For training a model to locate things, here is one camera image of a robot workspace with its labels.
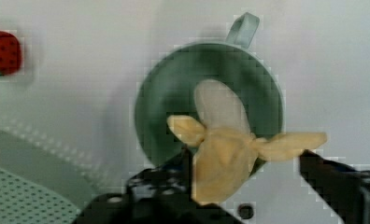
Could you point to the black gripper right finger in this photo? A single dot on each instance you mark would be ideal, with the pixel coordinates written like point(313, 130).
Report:
point(345, 189)

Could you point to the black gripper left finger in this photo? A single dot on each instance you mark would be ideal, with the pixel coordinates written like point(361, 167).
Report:
point(173, 176)

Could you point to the plush peeled banana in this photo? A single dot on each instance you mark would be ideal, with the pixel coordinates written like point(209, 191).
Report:
point(227, 148)

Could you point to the green mug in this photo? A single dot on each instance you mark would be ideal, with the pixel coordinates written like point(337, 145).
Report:
point(168, 88)

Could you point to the green colander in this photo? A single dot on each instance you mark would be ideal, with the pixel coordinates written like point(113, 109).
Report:
point(38, 188)

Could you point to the small red plush strawberry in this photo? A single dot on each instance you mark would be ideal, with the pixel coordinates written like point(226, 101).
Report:
point(10, 54)

